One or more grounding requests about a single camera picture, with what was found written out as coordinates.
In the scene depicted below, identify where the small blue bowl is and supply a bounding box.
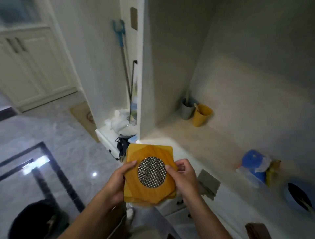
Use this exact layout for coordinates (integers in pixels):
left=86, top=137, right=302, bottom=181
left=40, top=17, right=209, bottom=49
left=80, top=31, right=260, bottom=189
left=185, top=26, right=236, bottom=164
left=283, top=181, right=315, bottom=217

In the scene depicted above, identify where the person's cream top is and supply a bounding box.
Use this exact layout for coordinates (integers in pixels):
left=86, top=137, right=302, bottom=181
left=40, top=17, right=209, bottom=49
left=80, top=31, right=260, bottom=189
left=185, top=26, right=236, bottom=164
left=130, top=221, right=163, bottom=239

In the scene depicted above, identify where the yellow wrapper strip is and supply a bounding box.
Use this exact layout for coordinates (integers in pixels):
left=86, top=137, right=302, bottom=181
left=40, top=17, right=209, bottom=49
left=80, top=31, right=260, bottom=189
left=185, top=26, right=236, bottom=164
left=265, top=159, right=282, bottom=186

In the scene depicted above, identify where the blue head mop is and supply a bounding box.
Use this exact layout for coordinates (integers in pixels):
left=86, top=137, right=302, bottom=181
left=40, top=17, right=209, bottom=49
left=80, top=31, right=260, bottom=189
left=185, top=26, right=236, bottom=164
left=112, top=19, right=132, bottom=104

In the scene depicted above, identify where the small brown square pad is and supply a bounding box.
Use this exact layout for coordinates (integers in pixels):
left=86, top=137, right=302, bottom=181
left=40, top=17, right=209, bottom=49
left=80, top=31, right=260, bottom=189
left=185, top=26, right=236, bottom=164
left=245, top=223, right=272, bottom=239

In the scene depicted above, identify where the person's left hand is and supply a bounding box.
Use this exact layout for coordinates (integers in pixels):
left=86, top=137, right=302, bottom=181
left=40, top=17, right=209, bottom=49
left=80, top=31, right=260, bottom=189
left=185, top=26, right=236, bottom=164
left=102, top=160, right=137, bottom=207

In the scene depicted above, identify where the clear plastic bag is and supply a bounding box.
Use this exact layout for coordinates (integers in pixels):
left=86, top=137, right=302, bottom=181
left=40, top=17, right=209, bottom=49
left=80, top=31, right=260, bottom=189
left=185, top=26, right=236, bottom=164
left=104, top=109, right=137, bottom=138

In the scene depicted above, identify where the white panelled door unit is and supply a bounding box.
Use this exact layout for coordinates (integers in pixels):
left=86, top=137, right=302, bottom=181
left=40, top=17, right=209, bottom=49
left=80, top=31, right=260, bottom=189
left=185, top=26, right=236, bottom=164
left=0, top=0, right=79, bottom=114

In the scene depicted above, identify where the teal trash bin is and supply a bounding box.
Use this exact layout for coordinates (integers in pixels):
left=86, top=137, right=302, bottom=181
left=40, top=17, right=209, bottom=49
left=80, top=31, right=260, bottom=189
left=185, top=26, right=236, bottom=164
left=7, top=199, right=71, bottom=239

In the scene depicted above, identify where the blue tissue pack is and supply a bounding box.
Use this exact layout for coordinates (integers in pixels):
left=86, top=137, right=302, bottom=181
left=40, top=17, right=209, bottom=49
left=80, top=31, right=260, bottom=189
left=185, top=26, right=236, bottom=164
left=236, top=149, right=272, bottom=189

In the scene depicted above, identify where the person's left forearm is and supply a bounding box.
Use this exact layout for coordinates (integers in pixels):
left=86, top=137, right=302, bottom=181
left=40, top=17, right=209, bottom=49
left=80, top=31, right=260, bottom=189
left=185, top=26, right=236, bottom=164
left=58, top=194, right=123, bottom=239

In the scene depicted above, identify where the yellow cup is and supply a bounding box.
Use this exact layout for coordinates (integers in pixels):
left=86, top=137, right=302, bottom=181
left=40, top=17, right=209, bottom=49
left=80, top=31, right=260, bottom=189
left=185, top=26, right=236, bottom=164
left=192, top=103, right=213, bottom=128

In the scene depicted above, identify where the beige wall switch panel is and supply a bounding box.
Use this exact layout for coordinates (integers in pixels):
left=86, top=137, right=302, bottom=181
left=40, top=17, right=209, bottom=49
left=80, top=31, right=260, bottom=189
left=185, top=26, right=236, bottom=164
left=130, top=7, right=138, bottom=31

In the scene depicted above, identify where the black bag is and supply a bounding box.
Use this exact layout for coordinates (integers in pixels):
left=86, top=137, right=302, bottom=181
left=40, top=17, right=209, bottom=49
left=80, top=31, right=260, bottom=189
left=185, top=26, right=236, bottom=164
left=108, top=137, right=131, bottom=162

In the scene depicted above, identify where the small pale spoon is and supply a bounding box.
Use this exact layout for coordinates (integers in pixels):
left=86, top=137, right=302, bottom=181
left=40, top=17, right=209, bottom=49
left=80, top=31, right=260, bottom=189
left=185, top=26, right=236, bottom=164
left=299, top=197, right=315, bottom=213

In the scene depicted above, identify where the person's right hand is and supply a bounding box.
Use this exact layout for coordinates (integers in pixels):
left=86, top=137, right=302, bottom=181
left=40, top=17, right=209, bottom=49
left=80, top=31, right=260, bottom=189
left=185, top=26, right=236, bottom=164
left=165, top=159, right=201, bottom=205

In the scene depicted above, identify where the square wooden mesh coaster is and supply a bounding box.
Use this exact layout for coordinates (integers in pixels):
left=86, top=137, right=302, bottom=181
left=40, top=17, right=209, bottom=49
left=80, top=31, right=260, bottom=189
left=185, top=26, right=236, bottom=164
left=124, top=143, right=178, bottom=200

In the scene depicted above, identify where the low white drawer bench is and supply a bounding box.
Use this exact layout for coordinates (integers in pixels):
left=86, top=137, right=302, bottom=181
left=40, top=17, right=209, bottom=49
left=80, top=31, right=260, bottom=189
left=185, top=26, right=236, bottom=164
left=95, top=125, right=138, bottom=161

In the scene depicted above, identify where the grey cleaning cloth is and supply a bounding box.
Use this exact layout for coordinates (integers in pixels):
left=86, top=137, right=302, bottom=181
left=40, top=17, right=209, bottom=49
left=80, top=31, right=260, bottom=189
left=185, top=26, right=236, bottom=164
left=197, top=169, right=221, bottom=201

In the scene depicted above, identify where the person's right forearm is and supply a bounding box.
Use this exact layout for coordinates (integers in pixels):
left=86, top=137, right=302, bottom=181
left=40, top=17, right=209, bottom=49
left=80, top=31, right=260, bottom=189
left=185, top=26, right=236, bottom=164
left=183, top=197, right=233, bottom=239

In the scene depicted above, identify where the person's brown vest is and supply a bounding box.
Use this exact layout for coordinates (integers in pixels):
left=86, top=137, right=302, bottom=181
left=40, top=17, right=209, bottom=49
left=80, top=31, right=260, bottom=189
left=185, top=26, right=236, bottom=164
left=106, top=204, right=128, bottom=239

